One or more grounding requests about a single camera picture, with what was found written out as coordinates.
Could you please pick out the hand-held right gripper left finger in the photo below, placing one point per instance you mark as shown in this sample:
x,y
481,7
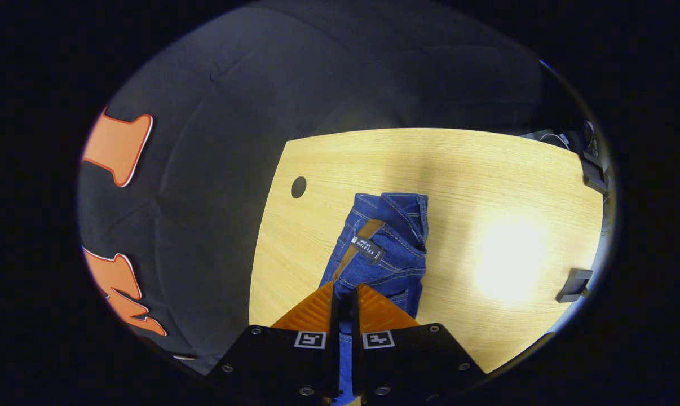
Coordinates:
x,y
334,361

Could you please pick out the black device box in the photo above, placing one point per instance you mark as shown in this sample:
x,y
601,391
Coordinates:
x,y
594,172

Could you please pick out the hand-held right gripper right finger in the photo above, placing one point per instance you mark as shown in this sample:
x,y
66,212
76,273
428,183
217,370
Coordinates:
x,y
356,361

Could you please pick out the blue denim jeans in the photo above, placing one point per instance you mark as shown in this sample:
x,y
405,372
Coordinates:
x,y
396,265

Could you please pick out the small black bracket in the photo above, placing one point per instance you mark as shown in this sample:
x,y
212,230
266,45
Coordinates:
x,y
575,283

